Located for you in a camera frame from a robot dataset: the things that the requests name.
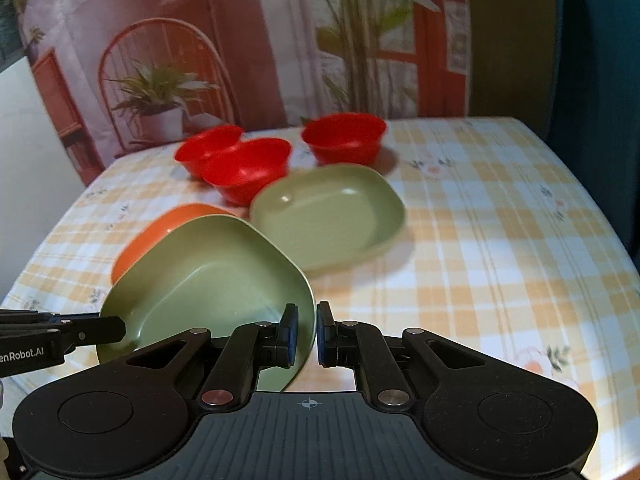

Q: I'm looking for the green plate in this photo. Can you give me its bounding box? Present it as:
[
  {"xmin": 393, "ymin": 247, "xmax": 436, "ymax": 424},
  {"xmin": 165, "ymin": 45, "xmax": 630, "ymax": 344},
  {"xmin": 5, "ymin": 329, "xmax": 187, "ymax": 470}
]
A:
[
  {"xmin": 96, "ymin": 214, "xmax": 316, "ymax": 392},
  {"xmin": 248, "ymin": 164, "xmax": 407, "ymax": 275}
]

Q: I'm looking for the white marble panel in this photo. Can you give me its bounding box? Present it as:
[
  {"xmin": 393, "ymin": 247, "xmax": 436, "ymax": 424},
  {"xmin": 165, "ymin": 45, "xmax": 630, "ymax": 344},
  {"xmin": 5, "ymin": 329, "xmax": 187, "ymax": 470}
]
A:
[{"xmin": 0, "ymin": 58, "xmax": 85, "ymax": 296}]

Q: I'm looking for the orange plate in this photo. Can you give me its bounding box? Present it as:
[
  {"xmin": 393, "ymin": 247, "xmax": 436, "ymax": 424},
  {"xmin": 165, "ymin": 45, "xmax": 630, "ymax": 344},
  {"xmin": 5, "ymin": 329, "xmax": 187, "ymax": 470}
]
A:
[{"xmin": 111, "ymin": 203, "xmax": 232, "ymax": 285}]

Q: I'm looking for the red bowl middle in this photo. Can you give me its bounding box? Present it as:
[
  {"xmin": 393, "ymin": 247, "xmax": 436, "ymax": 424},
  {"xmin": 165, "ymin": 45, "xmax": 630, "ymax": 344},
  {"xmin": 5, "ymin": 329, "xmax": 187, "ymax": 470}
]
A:
[{"xmin": 202, "ymin": 138, "xmax": 293, "ymax": 207}]

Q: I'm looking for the red bowl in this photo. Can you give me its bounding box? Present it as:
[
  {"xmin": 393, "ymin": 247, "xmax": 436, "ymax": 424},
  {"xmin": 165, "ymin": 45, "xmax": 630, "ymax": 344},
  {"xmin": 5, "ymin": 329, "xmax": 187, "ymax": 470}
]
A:
[
  {"xmin": 202, "ymin": 138, "xmax": 293, "ymax": 207},
  {"xmin": 302, "ymin": 112, "xmax": 387, "ymax": 166},
  {"xmin": 174, "ymin": 125, "xmax": 244, "ymax": 179}
]

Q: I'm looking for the checkered tablecloth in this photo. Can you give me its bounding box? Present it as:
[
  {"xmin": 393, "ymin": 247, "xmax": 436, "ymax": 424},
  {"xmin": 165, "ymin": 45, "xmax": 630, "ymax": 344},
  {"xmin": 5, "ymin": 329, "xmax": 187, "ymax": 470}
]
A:
[{"xmin": 1, "ymin": 118, "xmax": 639, "ymax": 479}]

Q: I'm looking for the red bowl left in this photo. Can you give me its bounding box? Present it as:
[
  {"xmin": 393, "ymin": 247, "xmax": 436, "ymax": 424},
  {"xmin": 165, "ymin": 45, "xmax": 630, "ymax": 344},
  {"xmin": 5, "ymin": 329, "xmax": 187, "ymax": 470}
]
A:
[{"xmin": 174, "ymin": 125, "xmax": 244, "ymax": 179}]

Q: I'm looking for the red bowl right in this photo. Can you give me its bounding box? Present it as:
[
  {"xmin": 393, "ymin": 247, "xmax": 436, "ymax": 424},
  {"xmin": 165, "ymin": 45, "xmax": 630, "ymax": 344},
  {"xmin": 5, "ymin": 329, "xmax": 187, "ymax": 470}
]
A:
[{"xmin": 302, "ymin": 112, "xmax": 387, "ymax": 166}]

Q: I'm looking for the printed room backdrop cloth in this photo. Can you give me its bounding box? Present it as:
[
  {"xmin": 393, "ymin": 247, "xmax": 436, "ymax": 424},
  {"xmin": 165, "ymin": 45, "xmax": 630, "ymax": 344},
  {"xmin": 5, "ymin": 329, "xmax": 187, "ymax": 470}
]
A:
[{"xmin": 1, "ymin": 0, "xmax": 471, "ymax": 183}]

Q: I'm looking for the teal curtain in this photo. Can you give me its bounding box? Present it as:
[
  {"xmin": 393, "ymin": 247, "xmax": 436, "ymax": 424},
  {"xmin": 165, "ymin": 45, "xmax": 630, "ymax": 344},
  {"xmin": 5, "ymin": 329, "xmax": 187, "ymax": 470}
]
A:
[{"xmin": 548, "ymin": 0, "xmax": 639, "ymax": 252}]

